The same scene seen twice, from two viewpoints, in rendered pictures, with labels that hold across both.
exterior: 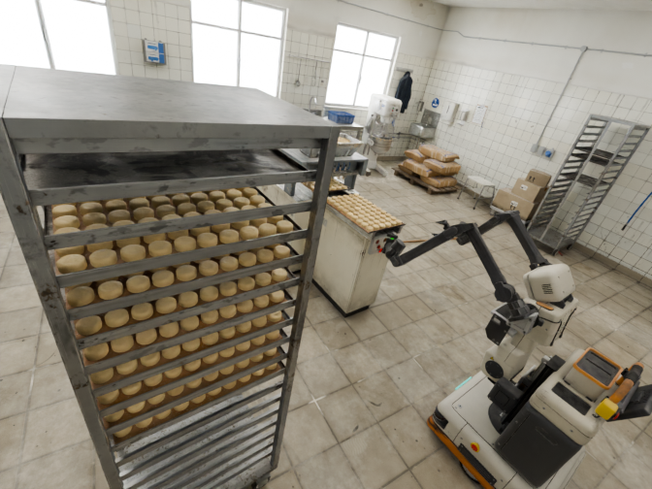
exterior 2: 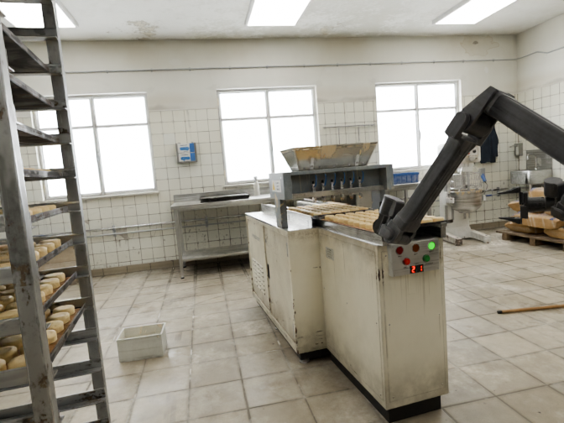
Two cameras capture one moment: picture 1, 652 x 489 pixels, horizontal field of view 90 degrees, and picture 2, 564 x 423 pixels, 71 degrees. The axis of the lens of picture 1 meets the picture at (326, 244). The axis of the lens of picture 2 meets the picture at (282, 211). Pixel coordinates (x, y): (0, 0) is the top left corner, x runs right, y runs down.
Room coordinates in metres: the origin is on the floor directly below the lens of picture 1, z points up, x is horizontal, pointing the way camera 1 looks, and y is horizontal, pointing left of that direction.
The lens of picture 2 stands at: (0.43, -0.64, 1.19)
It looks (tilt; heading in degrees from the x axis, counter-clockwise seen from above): 6 degrees down; 25
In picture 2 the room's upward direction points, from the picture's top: 5 degrees counter-clockwise
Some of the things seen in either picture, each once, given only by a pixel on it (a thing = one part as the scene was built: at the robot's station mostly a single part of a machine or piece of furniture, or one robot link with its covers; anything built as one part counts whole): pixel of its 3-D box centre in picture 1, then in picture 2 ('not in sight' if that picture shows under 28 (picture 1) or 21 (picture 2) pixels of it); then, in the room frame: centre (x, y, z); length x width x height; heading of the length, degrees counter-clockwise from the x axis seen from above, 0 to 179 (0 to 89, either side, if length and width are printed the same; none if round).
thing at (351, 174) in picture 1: (323, 172); (331, 195); (2.87, 0.15, 1.01); 0.72 x 0.33 x 0.34; 131
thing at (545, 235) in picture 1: (580, 187); not in sight; (4.59, -3.26, 0.93); 0.64 x 0.51 x 1.78; 129
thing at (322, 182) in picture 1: (292, 355); (32, 321); (0.84, 0.04, 0.97); 0.03 x 0.03 x 1.70; 41
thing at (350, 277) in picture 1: (344, 253); (375, 303); (2.49, -0.18, 0.45); 0.70 x 0.34 x 0.90; 41
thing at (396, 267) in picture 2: (381, 243); (414, 257); (2.21, -0.42, 0.77); 0.24 x 0.04 x 0.14; 131
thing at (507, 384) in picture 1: (502, 376); not in sight; (1.33, -1.14, 0.55); 0.28 x 0.27 x 0.25; 132
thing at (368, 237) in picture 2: (301, 182); (305, 216); (2.86, 0.33, 0.87); 2.01 x 0.03 x 0.07; 41
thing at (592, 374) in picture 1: (592, 374); not in sight; (1.16, -1.37, 0.87); 0.23 x 0.15 x 0.11; 132
